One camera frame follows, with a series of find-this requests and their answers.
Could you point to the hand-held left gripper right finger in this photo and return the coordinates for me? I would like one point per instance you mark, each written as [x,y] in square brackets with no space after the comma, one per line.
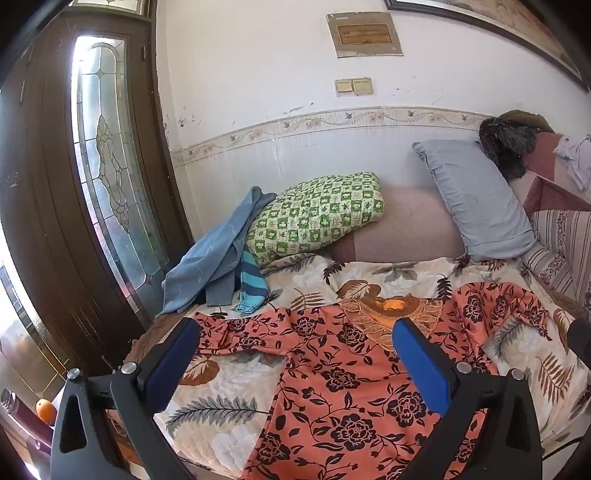
[420,364]

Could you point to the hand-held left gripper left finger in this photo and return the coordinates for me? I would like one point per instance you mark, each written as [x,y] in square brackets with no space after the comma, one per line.
[178,364]

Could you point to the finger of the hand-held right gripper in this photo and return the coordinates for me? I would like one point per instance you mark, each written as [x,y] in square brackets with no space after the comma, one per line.
[581,341]

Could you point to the orange floral garment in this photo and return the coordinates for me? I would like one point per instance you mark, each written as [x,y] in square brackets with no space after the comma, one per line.
[332,369]

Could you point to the leaf print fleece blanket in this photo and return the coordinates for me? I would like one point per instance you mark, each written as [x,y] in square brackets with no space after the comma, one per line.
[221,392]

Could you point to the striped floral cushion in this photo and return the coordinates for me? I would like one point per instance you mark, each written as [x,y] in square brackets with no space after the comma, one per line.
[563,244]

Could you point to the blue cloth garment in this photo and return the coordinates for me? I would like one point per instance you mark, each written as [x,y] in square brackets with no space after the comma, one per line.
[207,267]

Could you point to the blue striped knit garment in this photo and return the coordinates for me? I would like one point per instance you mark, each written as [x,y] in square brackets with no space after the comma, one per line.
[251,281]

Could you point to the pink quilted cushion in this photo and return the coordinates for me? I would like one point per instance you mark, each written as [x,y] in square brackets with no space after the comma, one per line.
[406,226]

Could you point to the orange fruit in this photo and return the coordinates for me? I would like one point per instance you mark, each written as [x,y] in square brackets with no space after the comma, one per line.
[45,410]

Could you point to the maroon thermos bottle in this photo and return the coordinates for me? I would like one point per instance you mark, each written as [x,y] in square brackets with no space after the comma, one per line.
[27,424]

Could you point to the grey-blue pillow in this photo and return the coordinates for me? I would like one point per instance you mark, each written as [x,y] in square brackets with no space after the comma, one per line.
[480,203]

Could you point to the green checkered pillow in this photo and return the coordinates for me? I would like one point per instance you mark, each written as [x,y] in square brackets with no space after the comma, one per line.
[318,217]

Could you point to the white cloth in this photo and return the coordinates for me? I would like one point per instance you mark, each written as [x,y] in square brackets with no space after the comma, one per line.
[575,157]

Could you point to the dark wooden door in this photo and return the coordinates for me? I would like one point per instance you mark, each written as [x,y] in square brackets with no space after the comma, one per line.
[46,230]

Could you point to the stained glass door pane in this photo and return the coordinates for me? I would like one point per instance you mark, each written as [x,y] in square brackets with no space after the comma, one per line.
[115,184]

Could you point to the dark furry cloth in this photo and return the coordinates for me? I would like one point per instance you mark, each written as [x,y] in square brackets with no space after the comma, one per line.
[503,143]

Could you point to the olive green cloth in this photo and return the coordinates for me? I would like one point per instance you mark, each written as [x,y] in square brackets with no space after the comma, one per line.
[531,120]

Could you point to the beige wall switch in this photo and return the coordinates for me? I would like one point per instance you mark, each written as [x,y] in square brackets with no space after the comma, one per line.
[344,86]
[363,86]

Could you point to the framed wall plaque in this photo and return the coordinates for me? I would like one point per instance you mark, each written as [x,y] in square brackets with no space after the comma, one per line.
[364,34]

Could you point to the dark framed wall picture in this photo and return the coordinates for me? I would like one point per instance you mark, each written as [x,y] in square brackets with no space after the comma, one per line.
[508,9]

